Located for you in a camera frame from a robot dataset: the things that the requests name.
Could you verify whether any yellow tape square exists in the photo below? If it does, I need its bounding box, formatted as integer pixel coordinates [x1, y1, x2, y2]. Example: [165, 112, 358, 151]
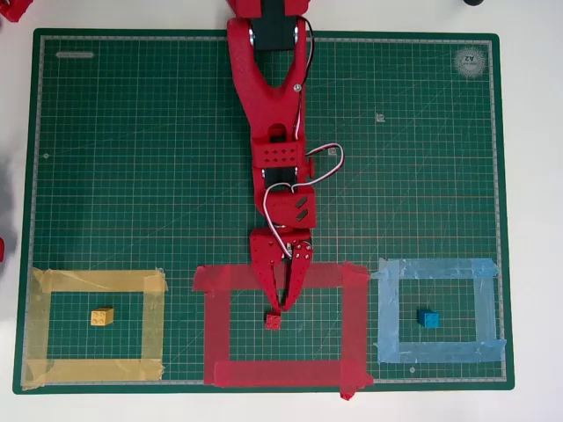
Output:
[21, 266, 169, 391]

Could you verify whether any green cutting mat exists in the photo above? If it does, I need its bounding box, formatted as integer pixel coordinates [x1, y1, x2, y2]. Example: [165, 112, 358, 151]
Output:
[11, 28, 515, 396]

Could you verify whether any blue toy brick cube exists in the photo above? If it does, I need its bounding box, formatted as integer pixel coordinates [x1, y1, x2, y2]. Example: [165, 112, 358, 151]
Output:
[416, 308, 441, 330]

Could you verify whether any black red white arm cable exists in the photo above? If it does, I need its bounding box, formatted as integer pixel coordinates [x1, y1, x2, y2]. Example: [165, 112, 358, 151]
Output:
[291, 17, 316, 140]

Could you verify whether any blue tape square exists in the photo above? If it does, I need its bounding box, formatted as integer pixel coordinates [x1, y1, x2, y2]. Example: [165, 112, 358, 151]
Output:
[370, 257, 508, 365]

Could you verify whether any red tape square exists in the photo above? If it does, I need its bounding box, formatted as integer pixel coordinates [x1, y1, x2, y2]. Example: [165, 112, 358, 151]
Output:
[192, 260, 375, 401]

